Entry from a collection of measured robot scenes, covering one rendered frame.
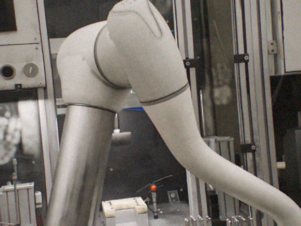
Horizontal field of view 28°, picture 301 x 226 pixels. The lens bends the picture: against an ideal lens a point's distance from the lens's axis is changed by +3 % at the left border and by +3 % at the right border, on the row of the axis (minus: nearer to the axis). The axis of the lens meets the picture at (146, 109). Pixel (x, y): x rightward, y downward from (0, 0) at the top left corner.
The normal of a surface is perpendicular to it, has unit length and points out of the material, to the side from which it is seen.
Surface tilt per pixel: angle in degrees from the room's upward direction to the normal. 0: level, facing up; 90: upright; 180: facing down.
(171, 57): 87
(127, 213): 90
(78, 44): 69
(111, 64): 109
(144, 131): 90
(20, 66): 90
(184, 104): 101
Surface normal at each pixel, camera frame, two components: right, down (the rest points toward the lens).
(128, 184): 0.14, 0.04
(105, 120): 0.66, 0.01
